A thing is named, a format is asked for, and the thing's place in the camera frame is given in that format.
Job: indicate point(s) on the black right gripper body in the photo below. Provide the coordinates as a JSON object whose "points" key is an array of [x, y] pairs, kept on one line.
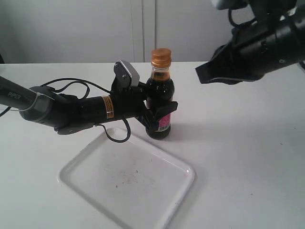
{"points": [[248, 57]]}

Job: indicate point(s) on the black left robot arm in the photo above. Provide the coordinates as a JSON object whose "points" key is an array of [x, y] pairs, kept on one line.
{"points": [[68, 114]]}

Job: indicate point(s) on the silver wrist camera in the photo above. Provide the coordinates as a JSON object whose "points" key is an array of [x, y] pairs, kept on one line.
{"points": [[125, 74]]}

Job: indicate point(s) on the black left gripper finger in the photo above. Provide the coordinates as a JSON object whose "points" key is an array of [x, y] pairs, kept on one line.
{"points": [[161, 110]]}

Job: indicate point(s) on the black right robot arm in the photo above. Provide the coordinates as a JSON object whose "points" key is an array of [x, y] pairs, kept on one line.
{"points": [[260, 16]]}

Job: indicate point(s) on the white plastic tray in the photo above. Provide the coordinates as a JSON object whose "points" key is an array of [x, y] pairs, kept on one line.
{"points": [[135, 184]]}

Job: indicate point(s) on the dark soy sauce bottle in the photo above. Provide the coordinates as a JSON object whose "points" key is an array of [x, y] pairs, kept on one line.
{"points": [[160, 90]]}

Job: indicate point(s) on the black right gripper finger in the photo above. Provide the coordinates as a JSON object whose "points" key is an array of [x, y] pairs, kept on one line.
{"points": [[217, 72]]}

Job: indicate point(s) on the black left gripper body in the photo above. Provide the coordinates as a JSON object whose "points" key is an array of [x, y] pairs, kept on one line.
{"points": [[129, 102]]}

